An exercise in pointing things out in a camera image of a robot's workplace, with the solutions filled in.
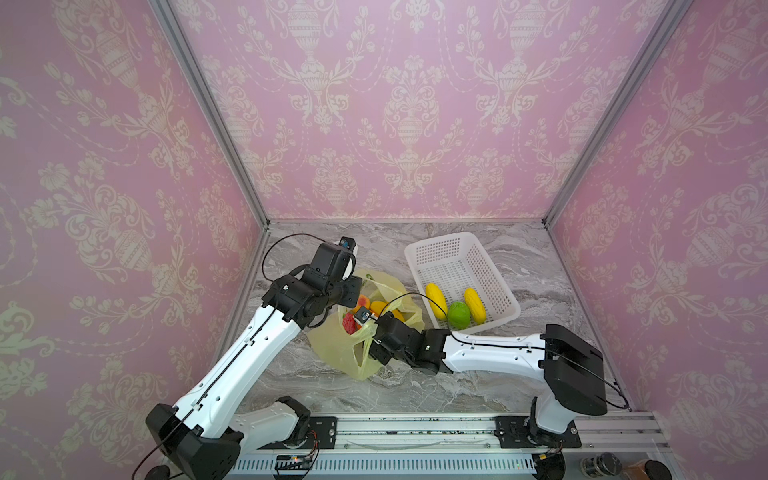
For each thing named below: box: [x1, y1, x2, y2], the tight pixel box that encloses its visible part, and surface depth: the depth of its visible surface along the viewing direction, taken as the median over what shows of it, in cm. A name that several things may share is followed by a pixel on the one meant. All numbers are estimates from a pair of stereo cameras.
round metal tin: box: [580, 452, 623, 479], surface depth 64 cm
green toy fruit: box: [447, 301, 471, 329], surface depth 91 cm
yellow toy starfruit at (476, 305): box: [463, 287, 487, 325], surface depth 93 cm
